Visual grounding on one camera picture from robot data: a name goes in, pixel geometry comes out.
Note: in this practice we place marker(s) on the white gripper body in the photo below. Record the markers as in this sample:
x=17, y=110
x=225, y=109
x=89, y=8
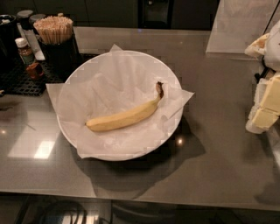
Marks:
x=273, y=49

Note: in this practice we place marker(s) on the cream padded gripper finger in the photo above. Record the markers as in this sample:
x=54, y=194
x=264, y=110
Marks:
x=257, y=48
x=266, y=109

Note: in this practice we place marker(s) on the yellow banana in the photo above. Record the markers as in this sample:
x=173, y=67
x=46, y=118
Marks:
x=129, y=117

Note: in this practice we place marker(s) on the white bowl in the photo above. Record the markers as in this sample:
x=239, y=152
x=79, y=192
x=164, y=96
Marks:
x=87, y=70

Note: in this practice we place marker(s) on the black monitor in background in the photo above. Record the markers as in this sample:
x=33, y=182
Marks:
x=155, y=14

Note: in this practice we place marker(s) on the white paper liner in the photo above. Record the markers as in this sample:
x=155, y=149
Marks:
x=116, y=84

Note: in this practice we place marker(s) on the black chopstick holder cup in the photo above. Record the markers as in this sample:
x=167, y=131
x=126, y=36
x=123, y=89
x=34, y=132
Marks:
x=64, y=58

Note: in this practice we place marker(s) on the bundle of wooden chopsticks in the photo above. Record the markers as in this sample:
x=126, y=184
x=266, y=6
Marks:
x=54, y=30

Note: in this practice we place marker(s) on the small red-brown jar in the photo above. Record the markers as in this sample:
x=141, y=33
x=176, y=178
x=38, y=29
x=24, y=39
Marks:
x=35, y=71

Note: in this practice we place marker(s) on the white flat packet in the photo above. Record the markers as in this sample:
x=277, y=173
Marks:
x=32, y=40

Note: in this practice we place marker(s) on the small brown sauce bottle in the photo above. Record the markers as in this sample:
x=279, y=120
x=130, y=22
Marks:
x=25, y=51

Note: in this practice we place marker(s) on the grey lidded shaker jar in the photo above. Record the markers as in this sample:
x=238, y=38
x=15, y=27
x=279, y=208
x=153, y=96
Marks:
x=23, y=18

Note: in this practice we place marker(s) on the black grid mat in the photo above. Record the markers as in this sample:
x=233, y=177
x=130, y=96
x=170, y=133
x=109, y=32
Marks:
x=14, y=79

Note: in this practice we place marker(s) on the black container far left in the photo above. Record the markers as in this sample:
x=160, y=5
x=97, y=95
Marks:
x=8, y=48

